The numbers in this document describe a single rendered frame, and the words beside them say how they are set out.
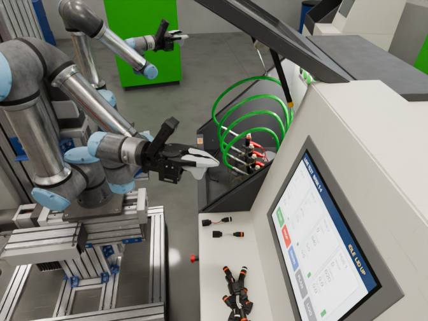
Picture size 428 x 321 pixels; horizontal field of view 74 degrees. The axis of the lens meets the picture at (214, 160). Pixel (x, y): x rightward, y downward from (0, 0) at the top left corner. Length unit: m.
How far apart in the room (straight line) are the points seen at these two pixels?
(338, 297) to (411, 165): 0.30
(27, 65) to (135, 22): 3.63
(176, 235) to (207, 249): 1.29
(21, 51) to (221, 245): 0.87
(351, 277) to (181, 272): 1.66
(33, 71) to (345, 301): 0.92
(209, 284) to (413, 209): 0.68
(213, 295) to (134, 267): 1.09
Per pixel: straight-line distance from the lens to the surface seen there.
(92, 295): 2.02
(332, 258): 0.71
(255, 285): 1.04
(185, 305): 2.09
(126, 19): 4.46
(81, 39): 1.59
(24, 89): 0.90
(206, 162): 0.69
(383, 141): 0.71
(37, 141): 0.97
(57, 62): 0.95
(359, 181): 0.66
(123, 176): 0.86
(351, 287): 0.67
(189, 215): 2.51
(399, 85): 1.18
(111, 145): 0.79
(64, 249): 1.28
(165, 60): 4.64
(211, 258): 1.08
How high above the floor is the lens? 1.89
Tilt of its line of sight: 38 degrees down
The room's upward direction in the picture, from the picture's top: straight up
